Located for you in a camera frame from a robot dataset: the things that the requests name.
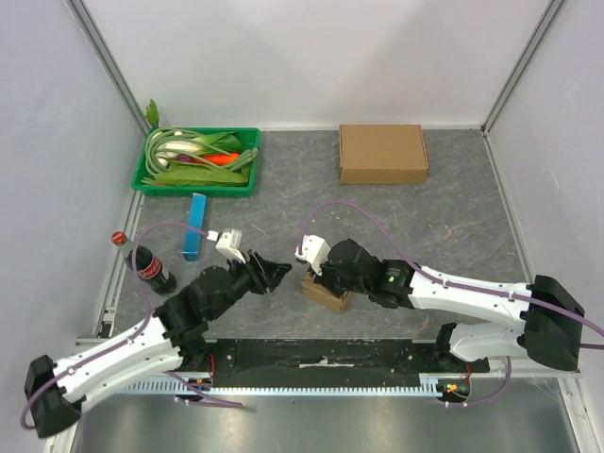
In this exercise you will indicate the green lettuce leaf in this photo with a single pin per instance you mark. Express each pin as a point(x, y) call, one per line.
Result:
point(199, 176)

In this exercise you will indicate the small cardboard box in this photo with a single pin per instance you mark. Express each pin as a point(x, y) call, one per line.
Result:
point(321, 295)

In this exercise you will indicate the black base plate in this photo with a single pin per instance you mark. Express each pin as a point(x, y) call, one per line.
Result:
point(322, 363)

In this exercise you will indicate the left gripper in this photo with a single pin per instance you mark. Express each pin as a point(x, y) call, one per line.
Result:
point(266, 276)

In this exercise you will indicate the green long beans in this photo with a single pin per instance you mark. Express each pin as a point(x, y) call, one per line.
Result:
point(157, 137)

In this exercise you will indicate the white toy radish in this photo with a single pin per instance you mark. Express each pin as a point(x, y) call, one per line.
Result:
point(174, 149)

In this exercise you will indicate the slotted cable duct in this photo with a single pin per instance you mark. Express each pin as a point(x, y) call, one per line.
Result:
point(164, 385)

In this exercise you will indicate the left aluminium frame post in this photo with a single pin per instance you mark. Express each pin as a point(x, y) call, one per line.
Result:
point(101, 49)

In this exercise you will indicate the aluminium frame post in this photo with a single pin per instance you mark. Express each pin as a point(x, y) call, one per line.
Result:
point(553, 9)
point(101, 49)

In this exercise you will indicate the orange toy carrot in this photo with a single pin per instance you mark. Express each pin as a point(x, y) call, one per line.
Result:
point(221, 159)

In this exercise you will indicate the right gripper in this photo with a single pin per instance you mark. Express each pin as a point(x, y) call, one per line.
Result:
point(327, 276)

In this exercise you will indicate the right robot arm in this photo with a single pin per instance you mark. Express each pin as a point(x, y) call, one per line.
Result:
point(539, 320)

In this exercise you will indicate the dark soda bottle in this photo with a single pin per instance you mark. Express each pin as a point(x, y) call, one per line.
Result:
point(145, 263)

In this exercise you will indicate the large cardboard box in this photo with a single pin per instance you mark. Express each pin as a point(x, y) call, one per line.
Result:
point(382, 155)

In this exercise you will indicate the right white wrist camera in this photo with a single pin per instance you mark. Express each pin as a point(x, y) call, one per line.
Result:
point(313, 251)

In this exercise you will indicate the blue rectangular box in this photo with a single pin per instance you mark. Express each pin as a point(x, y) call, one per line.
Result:
point(193, 239)

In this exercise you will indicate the green plastic tray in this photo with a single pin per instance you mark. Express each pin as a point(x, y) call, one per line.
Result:
point(249, 138)

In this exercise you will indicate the right aluminium frame post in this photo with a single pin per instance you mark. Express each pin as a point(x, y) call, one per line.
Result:
point(553, 9)

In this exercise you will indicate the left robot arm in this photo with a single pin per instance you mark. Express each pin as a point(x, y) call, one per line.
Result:
point(169, 338)

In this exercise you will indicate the green asparagus bundle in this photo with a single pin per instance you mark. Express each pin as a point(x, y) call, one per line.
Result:
point(246, 157)

